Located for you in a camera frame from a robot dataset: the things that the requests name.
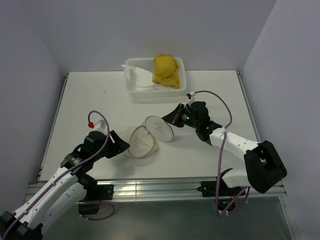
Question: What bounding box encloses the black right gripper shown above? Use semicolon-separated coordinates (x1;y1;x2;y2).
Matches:
162;103;200;129

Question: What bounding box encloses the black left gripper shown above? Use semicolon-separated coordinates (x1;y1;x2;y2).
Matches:
92;129;130;161

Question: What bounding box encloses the yellow bra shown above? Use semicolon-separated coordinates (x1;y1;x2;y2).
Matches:
152;54;181;89

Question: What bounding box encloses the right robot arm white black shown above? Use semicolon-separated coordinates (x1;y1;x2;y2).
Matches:
163;101;288;195

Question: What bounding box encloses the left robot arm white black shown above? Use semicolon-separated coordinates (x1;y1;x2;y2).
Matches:
0;130;130;240

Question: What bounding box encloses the white bra in basket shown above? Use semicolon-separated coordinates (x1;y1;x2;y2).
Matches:
121;64;159;92

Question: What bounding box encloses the white perforated plastic basket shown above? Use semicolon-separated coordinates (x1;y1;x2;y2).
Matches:
122;54;187;98

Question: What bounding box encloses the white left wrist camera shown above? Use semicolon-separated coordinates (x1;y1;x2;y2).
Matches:
88;119;107;134

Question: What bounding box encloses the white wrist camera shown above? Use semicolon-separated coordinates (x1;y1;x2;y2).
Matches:
88;119;107;134
186;91;196;106

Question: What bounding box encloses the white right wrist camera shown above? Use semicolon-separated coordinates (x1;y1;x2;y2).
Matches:
186;91;196;106

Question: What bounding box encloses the aluminium mounting rail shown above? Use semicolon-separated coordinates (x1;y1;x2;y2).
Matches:
24;174;287;203

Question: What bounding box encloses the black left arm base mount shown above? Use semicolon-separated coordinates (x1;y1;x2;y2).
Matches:
77;184;116;221

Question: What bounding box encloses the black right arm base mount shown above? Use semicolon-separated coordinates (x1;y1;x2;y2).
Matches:
197;180;243;211

